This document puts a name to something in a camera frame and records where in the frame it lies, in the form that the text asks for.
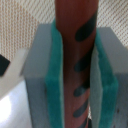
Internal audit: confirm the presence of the gripper grey green-padded right finger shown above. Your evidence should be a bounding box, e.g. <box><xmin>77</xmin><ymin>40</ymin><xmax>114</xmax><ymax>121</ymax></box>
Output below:
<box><xmin>90</xmin><ymin>27</ymin><xmax>128</xmax><ymax>128</ymax></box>

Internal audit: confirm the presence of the gripper grey green-padded left finger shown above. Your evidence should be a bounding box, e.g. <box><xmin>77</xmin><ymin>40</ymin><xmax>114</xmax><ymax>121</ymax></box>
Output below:
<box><xmin>25</xmin><ymin>22</ymin><xmax>64</xmax><ymax>128</ymax></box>

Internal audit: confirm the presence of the brown toy sausage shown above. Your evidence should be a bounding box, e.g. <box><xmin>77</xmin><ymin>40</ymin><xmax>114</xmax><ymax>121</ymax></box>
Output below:
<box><xmin>55</xmin><ymin>0</ymin><xmax>99</xmax><ymax>128</ymax></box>

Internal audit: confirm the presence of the beige woven placemat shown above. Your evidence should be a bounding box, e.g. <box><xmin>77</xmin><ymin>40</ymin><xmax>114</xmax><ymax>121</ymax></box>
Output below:
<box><xmin>0</xmin><ymin>0</ymin><xmax>128</xmax><ymax>60</ymax></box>

